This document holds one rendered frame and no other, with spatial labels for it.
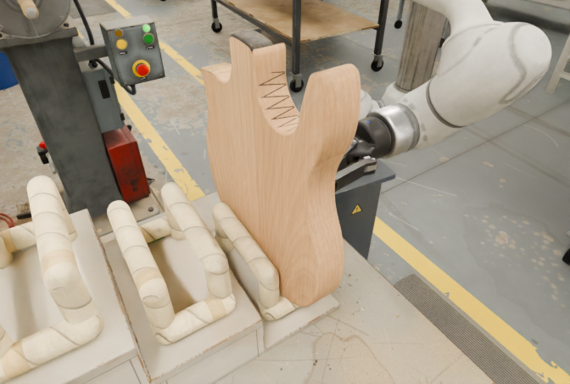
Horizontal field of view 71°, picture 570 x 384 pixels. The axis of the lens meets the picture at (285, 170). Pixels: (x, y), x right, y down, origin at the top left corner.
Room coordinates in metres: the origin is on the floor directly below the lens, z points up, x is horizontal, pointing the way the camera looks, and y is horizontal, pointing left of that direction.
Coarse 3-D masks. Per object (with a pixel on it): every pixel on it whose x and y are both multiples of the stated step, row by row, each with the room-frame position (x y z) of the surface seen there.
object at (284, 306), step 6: (282, 300) 0.38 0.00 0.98; (288, 300) 0.38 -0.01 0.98; (276, 306) 0.37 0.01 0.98; (282, 306) 0.37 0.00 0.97; (288, 306) 0.37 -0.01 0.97; (294, 306) 0.38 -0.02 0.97; (264, 312) 0.37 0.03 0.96; (270, 312) 0.36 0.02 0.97; (276, 312) 0.36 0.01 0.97; (282, 312) 0.37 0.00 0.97; (288, 312) 0.37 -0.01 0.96; (270, 318) 0.36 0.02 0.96; (276, 318) 0.36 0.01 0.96
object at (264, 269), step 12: (216, 204) 0.53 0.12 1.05; (216, 216) 0.51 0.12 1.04; (228, 216) 0.50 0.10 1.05; (228, 228) 0.47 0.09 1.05; (240, 228) 0.47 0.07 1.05; (240, 240) 0.44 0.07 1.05; (252, 240) 0.44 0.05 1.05; (240, 252) 0.43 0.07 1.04; (252, 252) 0.42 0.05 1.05; (252, 264) 0.40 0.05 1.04; (264, 264) 0.39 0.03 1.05; (264, 276) 0.37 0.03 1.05; (276, 276) 0.38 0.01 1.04
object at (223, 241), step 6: (216, 222) 0.51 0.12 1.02; (216, 228) 0.51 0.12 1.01; (216, 234) 0.51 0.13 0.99; (222, 234) 0.51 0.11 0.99; (216, 240) 0.52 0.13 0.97; (222, 240) 0.51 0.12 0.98; (228, 240) 0.51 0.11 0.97; (222, 246) 0.51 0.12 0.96; (228, 246) 0.51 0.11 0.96; (228, 252) 0.51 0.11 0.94
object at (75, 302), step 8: (80, 280) 0.26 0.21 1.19; (64, 288) 0.24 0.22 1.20; (72, 288) 0.25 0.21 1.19; (80, 288) 0.25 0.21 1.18; (56, 296) 0.24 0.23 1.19; (64, 296) 0.24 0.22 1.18; (72, 296) 0.24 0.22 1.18; (80, 296) 0.25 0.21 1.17; (88, 296) 0.26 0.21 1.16; (56, 304) 0.24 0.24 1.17; (64, 304) 0.24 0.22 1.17; (72, 304) 0.24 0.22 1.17; (80, 304) 0.25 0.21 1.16; (88, 304) 0.25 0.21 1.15; (64, 312) 0.24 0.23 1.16; (72, 312) 0.24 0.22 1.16; (80, 312) 0.24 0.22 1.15; (88, 312) 0.25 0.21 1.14; (96, 312) 0.26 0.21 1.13; (72, 320) 0.24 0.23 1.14; (80, 320) 0.24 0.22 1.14
